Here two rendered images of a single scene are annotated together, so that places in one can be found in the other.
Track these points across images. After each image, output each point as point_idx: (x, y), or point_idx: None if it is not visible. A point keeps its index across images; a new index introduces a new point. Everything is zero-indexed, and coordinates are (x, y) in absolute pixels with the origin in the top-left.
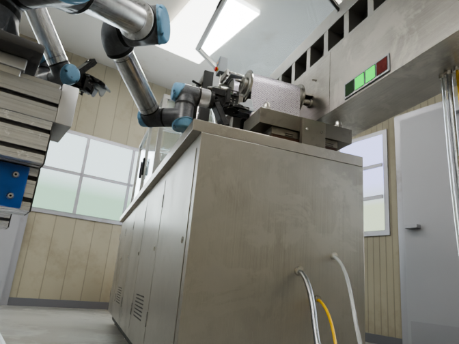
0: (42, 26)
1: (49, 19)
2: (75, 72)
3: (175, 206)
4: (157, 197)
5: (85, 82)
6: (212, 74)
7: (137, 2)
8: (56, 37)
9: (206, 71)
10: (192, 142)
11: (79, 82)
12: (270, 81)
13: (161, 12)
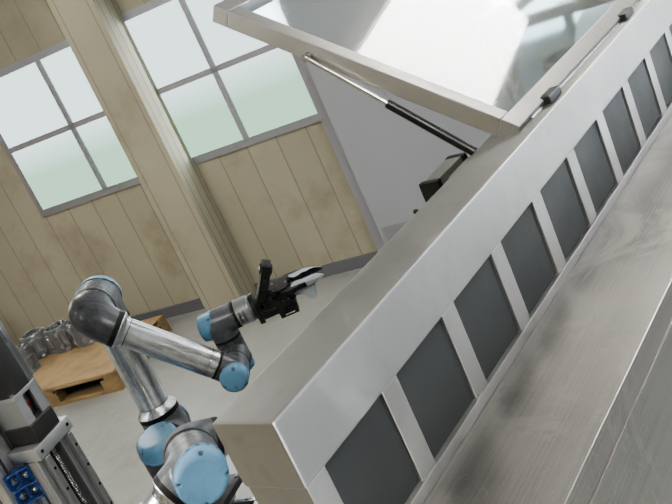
0: (163, 359)
1: (161, 346)
2: (235, 377)
3: None
4: None
5: (277, 308)
6: (435, 187)
7: (155, 493)
8: (185, 357)
9: (422, 186)
10: None
11: (273, 309)
12: None
13: (181, 494)
